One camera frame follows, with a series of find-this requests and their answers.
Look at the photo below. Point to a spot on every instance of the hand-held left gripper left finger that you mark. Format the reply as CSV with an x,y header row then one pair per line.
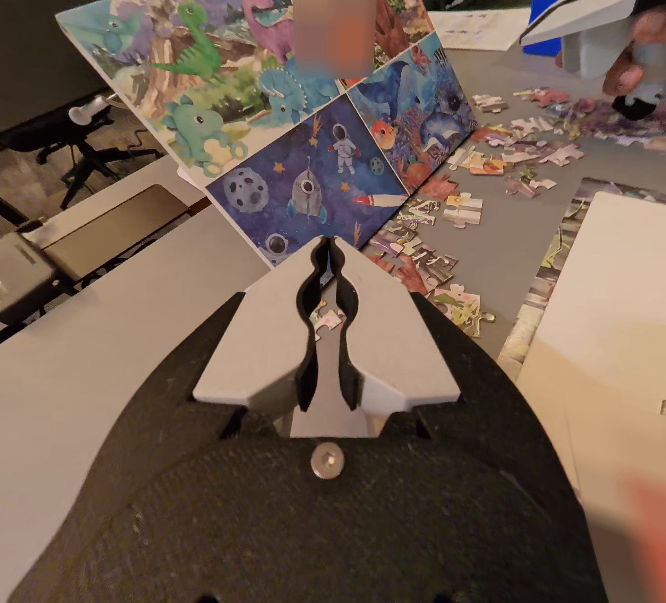
x,y
244,353

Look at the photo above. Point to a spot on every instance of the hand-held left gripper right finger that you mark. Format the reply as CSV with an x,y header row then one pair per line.
x,y
406,353

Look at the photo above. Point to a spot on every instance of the pile of puzzle pieces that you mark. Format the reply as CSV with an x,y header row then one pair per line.
x,y
463,207

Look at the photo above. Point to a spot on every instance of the puzzle frame tray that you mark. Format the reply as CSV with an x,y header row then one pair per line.
x,y
614,275

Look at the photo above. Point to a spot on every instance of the person's right hand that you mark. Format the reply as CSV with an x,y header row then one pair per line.
x,y
650,41

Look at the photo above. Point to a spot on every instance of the printed paper sheet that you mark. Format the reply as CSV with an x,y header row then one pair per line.
x,y
478,28

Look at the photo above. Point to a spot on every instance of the black office chair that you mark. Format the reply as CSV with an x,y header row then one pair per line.
x,y
88,155

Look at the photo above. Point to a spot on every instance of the illustrated puzzle picture board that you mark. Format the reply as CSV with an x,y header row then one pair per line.
x,y
208,93

